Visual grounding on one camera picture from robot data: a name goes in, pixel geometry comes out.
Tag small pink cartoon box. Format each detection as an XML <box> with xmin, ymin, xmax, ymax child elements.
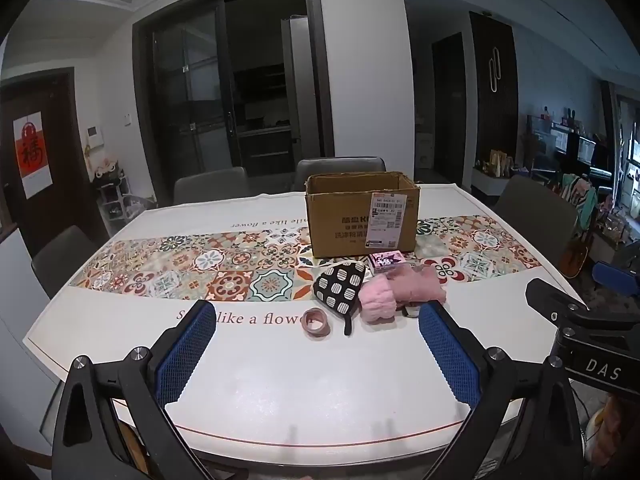
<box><xmin>368</xmin><ymin>250</ymin><xmax>405</xmax><ymax>275</ymax></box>

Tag colourful hanging clothes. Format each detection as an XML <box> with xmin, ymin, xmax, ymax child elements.
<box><xmin>560</xmin><ymin>172</ymin><xmax>602</xmax><ymax>233</ymax></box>

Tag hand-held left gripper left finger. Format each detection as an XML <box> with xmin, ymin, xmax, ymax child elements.
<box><xmin>51</xmin><ymin>300</ymin><xmax>251</xmax><ymax>480</ymax></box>

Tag mauve pink fluffy cloth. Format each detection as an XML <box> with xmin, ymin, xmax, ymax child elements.
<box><xmin>394</xmin><ymin>266</ymin><xmax>447</xmax><ymax>307</ymax></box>

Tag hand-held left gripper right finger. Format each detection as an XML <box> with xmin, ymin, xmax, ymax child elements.
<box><xmin>417</xmin><ymin>301</ymin><xmax>586</xmax><ymax>480</ymax></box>

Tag dark interior door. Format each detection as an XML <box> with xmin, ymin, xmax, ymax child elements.
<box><xmin>432</xmin><ymin>32</ymin><xmax>469</xmax><ymax>187</ymax></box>

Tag yellow paper bags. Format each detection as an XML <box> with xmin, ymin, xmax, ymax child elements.
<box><xmin>487</xmin><ymin>149</ymin><xmax>514</xmax><ymax>179</ymax></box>

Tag black media cabinet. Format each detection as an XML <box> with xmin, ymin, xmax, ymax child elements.
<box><xmin>530</xmin><ymin>115</ymin><xmax>617</xmax><ymax>182</ymax></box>

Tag gold wall ornament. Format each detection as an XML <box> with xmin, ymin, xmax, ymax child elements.
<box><xmin>487</xmin><ymin>47</ymin><xmax>503</xmax><ymax>94</ymax></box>

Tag grey dining chair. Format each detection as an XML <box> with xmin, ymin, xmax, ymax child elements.
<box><xmin>173</xmin><ymin>166</ymin><xmax>250</xmax><ymax>206</ymax></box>
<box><xmin>492</xmin><ymin>175</ymin><xmax>579</xmax><ymax>262</ymax></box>
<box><xmin>292</xmin><ymin>157</ymin><xmax>387</xmax><ymax>193</ymax></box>
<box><xmin>31</xmin><ymin>225</ymin><xmax>101</xmax><ymax>299</ymax></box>

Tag red white door poster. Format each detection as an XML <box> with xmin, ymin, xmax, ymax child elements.
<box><xmin>13</xmin><ymin>114</ymin><xmax>54</xmax><ymax>199</ymax></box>

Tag dark wooden entrance door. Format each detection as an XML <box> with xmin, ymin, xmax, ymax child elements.
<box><xmin>0</xmin><ymin>67</ymin><xmax>109</xmax><ymax>257</ymax></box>

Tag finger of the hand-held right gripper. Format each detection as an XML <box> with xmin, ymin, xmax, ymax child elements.
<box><xmin>525</xmin><ymin>278</ymin><xmax>640</xmax><ymax>332</ymax></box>
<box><xmin>592</xmin><ymin>261</ymin><xmax>640</xmax><ymax>293</ymax></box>

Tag window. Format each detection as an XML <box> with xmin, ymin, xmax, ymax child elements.
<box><xmin>616</xmin><ymin>95</ymin><xmax>640</xmax><ymax>211</ymax></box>

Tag black white patterned pouch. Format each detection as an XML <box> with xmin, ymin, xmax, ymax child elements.
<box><xmin>312</xmin><ymin>261</ymin><xmax>367</xmax><ymax>336</ymax></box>

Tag white sideboard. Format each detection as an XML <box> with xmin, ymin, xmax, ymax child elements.
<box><xmin>472</xmin><ymin>166</ymin><xmax>517</xmax><ymax>197</ymax></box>

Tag plush toys on rack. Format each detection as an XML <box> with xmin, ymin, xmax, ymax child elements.
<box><xmin>94</xmin><ymin>159</ymin><xmax>124</xmax><ymax>182</ymax></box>

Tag cardboard box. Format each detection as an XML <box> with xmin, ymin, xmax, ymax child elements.
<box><xmin>305</xmin><ymin>171</ymin><xmax>421</xmax><ymax>259</ymax></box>

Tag white shelf rack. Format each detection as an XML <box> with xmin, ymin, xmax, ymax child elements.
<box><xmin>94</xmin><ymin>177</ymin><xmax>153</xmax><ymax>228</ymax></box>

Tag light pink fluffy cloth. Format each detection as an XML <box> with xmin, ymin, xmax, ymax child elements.
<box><xmin>359</xmin><ymin>277</ymin><xmax>402</xmax><ymax>324</ymax></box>

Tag dark slatted wall panel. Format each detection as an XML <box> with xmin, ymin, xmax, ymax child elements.
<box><xmin>470</xmin><ymin>10</ymin><xmax>519</xmax><ymax>181</ymax></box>

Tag dark framed glass sliding door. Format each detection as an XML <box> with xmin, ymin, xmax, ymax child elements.
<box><xmin>132</xmin><ymin>0</ymin><xmax>336</xmax><ymax>202</ymax></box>

